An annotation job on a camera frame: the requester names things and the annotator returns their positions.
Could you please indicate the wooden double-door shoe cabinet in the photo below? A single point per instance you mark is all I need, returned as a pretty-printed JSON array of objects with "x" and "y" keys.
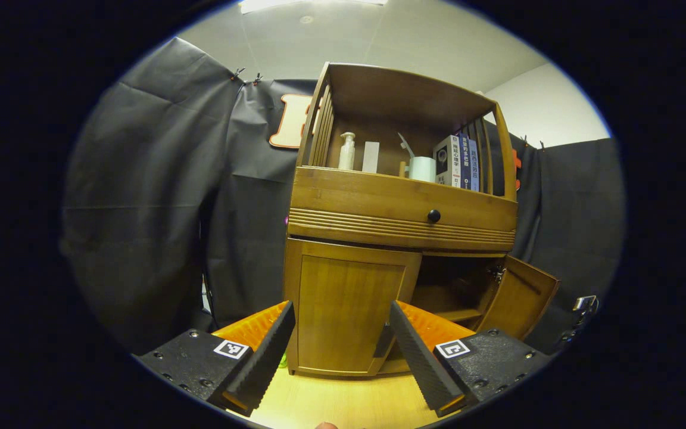
[{"x": 402, "y": 89}]

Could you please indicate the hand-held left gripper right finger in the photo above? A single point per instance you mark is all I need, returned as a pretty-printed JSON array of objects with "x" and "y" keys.
[{"x": 420, "y": 357}]

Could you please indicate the black round drawer knob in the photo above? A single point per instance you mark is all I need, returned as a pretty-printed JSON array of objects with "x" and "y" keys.
[{"x": 434, "y": 215}]

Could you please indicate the light blue book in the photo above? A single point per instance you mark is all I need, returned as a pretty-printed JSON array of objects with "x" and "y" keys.
[{"x": 474, "y": 167}]

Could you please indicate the wooden ribbed drawer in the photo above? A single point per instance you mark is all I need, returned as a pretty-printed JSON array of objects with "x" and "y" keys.
[{"x": 367, "y": 202}]

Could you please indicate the dark blue book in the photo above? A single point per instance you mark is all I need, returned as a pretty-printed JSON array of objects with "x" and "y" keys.
[{"x": 465, "y": 164}]

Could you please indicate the metal door hinge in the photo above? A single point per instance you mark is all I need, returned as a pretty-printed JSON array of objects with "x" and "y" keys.
[{"x": 496, "y": 274}]

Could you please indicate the white book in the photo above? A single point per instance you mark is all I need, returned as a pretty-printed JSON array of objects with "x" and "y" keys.
[{"x": 447, "y": 161}]

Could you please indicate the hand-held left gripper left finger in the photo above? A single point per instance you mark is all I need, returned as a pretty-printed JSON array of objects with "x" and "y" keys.
[{"x": 268, "y": 357}]

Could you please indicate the wooden inner shelf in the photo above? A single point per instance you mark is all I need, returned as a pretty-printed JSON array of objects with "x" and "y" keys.
[{"x": 459, "y": 314}]

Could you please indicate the wooden shoe cabinet door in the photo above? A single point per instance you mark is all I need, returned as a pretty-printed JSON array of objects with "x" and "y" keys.
[
  {"x": 343, "y": 304},
  {"x": 521, "y": 298}
]

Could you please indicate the black backdrop cloth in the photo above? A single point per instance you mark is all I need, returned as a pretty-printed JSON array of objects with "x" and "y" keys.
[{"x": 152, "y": 208}]

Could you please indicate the grey tube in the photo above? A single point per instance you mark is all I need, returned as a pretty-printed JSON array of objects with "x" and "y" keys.
[{"x": 407, "y": 147}]

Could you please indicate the white pump bottle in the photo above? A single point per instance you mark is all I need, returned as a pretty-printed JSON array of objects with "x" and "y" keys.
[{"x": 346, "y": 155}]

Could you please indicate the ceiling light panel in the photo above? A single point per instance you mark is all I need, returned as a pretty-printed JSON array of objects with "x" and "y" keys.
[{"x": 313, "y": 5}]

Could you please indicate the white cup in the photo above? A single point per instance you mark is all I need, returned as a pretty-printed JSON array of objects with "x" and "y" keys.
[{"x": 422, "y": 170}]

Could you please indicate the white tall box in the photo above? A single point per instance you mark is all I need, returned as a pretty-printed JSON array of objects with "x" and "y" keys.
[{"x": 370, "y": 158}]

